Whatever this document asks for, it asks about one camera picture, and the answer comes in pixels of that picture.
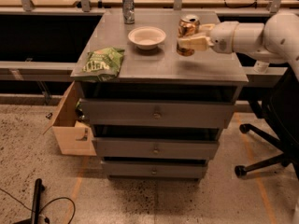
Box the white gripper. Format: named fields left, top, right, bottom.
left=178, top=21, right=239, bottom=54

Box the orange soda can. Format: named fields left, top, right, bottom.
left=177, top=14, right=200, bottom=56

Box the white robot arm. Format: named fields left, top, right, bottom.
left=178, top=12, right=299, bottom=178

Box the white paper bowl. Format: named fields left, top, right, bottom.
left=128, top=26, right=166, bottom=50

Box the silver soda can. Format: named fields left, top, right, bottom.
left=122, top=0, right=135, bottom=24

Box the clear plastic bottle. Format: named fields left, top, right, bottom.
left=253, top=61, right=269, bottom=74

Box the top grey drawer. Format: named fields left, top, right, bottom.
left=79, top=99, right=234, bottom=129

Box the grey drawer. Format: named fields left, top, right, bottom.
left=93, top=137, right=219, bottom=160
left=101, top=161, right=207, bottom=179
left=79, top=99, right=234, bottom=129

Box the grey drawer cabinet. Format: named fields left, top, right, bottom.
left=70, top=10, right=249, bottom=181

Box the black office chair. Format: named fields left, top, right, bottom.
left=235, top=67, right=299, bottom=179

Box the green chip bag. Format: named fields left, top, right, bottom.
left=76, top=47, right=124, bottom=82

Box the middle grey drawer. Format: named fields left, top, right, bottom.
left=93, top=137, right=219, bottom=160

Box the bottom grey drawer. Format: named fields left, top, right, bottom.
left=101, top=161, right=207, bottom=179

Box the open wooden side drawer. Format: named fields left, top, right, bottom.
left=44, top=83, right=96, bottom=156

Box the black stand leg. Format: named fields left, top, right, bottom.
left=14, top=178, right=50, bottom=224

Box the black floor cable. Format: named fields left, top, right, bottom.
left=0, top=188, right=77, bottom=224

